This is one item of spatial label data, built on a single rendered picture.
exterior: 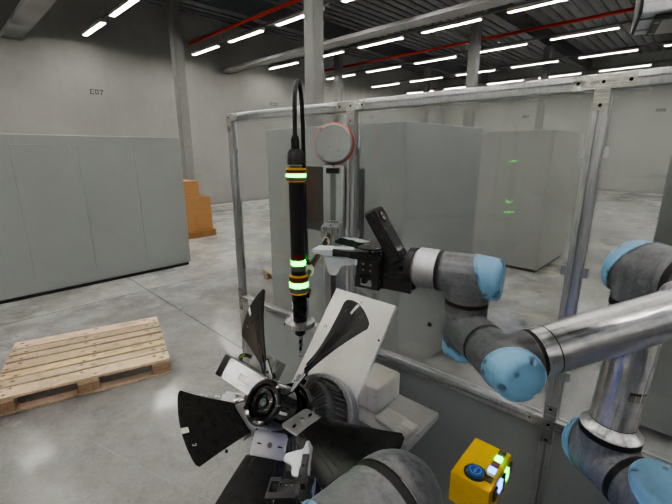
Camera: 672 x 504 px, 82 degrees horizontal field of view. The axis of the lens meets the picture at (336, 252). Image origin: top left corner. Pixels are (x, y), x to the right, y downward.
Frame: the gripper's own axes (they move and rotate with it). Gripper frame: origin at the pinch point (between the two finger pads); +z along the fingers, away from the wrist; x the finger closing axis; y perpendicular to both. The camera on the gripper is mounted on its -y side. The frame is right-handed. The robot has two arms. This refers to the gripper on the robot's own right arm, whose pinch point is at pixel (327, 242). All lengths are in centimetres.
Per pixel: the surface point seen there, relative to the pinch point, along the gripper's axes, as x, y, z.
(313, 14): 508, -230, 348
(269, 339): 87, 87, 96
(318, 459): -8.1, 48.3, -2.5
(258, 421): -7, 47, 17
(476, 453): 25, 59, -31
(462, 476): 15, 59, -30
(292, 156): -1.9, -18.0, 7.5
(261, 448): -7, 55, 16
